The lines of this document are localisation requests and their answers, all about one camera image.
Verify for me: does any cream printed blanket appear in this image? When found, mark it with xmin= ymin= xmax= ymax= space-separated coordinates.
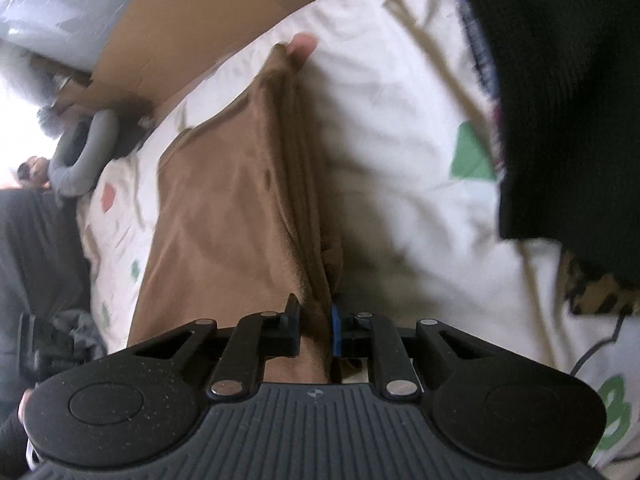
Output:
xmin=500 ymin=237 xmax=640 ymax=468

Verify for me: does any white printed bedsheet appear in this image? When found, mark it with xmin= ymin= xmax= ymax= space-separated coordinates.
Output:
xmin=75 ymin=0 xmax=566 ymax=376

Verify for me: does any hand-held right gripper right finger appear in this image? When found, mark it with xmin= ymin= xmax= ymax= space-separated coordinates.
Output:
xmin=329 ymin=300 xmax=496 ymax=402

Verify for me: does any dark grey blanket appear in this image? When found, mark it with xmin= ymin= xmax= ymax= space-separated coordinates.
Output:
xmin=0 ymin=187 xmax=94 ymax=402

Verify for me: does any grey crumpled garment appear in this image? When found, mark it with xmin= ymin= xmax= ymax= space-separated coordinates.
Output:
xmin=50 ymin=309 xmax=109 ymax=362

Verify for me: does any grey neck pillow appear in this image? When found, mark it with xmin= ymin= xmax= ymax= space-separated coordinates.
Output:
xmin=47 ymin=108 xmax=120 ymax=199

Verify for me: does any large cardboard sheet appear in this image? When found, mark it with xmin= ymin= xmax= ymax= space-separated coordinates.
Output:
xmin=52 ymin=0 xmax=407 ymax=117

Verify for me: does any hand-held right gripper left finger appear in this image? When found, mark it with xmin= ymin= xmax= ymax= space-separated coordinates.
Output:
xmin=127 ymin=292 xmax=302 ymax=402

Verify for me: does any grey fluffy plush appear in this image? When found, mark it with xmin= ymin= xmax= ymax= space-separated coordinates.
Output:
xmin=0 ymin=45 xmax=62 ymax=137

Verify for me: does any black knitted garment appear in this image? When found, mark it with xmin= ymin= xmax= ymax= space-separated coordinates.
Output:
xmin=450 ymin=0 xmax=640 ymax=287

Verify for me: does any brown t-shirt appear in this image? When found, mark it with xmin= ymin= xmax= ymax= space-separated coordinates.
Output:
xmin=127 ymin=42 xmax=347 ymax=387

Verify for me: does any brown plush toy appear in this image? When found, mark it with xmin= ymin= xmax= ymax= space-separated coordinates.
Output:
xmin=17 ymin=156 xmax=54 ymax=192

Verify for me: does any leopard print cloth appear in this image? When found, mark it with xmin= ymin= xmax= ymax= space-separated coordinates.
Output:
xmin=557 ymin=250 xmax=640 ymax=317

